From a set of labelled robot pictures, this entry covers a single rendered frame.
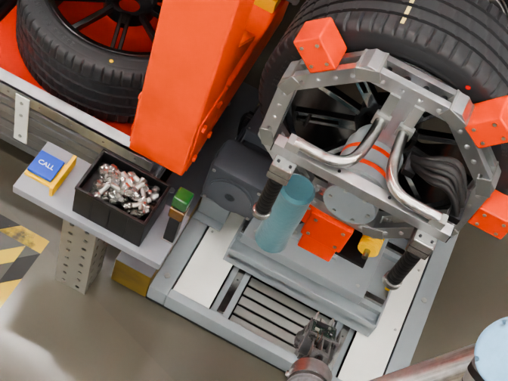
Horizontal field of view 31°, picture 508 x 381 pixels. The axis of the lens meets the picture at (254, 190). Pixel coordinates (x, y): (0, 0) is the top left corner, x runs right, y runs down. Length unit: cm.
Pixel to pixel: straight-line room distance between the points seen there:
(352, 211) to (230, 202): 65
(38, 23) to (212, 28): 83
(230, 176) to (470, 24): 86
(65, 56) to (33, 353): 84
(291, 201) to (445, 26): 54
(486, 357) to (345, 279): 119
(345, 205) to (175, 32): 54
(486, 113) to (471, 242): 132
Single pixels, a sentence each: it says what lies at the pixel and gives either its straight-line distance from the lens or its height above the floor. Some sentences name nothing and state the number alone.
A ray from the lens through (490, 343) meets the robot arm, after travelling 158.
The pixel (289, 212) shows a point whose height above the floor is 69.
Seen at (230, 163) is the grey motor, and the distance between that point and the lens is 259.
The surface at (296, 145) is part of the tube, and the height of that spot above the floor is 101.
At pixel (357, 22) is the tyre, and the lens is 202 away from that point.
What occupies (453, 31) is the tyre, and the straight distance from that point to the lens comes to 203.
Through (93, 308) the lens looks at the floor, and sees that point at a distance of 276.
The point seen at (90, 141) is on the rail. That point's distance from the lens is 265.
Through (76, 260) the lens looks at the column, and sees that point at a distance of 263.
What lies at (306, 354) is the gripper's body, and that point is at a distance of 197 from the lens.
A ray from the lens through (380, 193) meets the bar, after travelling 195.
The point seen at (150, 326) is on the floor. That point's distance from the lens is 276.
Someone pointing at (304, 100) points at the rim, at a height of 75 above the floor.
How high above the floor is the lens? 250
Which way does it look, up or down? 55 degrees down
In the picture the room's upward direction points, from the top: 25 degrees clockwise
